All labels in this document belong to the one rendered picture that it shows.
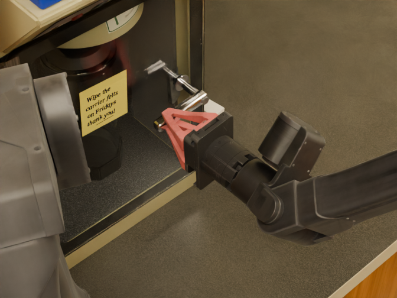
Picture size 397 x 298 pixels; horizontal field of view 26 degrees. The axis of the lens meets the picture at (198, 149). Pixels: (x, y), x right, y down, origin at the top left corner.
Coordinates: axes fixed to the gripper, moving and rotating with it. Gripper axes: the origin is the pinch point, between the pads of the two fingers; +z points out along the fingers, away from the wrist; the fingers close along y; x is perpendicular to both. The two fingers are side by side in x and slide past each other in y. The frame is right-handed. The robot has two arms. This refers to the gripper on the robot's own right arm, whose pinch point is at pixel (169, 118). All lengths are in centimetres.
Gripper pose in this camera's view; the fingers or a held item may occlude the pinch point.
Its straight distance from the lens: 118.1
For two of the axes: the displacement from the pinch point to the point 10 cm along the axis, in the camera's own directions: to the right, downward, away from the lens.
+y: -0.3, -6.6, -7.5
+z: -6.9, -5.3, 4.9
